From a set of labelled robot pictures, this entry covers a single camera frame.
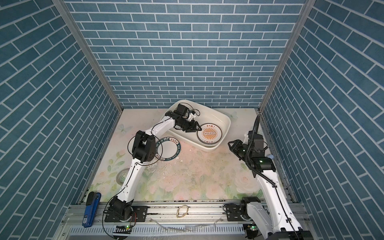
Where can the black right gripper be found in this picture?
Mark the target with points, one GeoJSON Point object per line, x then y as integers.
{"type": "Point", "coordinates": [235, 146]}

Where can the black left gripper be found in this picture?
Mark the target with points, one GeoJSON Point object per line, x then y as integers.
{"type": "Point", "coordinates": [192, 127]}

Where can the orange sunburst plate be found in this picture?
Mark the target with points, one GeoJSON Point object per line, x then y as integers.
{"type": "Point", "coordinates": [210, 134]}

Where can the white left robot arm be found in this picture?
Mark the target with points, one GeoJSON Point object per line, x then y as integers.
{"type": "Point", "coordinates": [144, 150]}

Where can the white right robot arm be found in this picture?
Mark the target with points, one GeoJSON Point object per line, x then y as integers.
{"type": "Point", "coordinates": [280, 223]}

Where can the white plastic bin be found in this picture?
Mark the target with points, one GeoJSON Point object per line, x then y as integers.
{"type": "Point", "coordinates": [207, 115]}

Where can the green rim plate left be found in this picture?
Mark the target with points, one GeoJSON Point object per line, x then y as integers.
{"type": "Point", "coordinates": [168, 149]}

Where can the white clover plate left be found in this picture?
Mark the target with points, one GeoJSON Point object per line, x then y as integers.
{"type": "Point", "coordinates": [130, 146]}

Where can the beige rubber band loop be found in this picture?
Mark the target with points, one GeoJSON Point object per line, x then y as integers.
{"type": "Point", "coordinates": [182, 211]}

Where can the clear tape roll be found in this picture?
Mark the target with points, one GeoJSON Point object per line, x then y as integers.
{"type": "Point", "coordinates": [121, 176]}

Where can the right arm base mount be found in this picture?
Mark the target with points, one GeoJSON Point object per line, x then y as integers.
{"type": "Point", "coordinates": [233, 213]}

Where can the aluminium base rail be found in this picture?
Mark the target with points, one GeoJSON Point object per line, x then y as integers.
{"type": "Point", "coordinates": [204, 212]}

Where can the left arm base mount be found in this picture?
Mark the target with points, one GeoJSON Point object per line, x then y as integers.
{"type": "Point", "coordinates": [134, 214]}

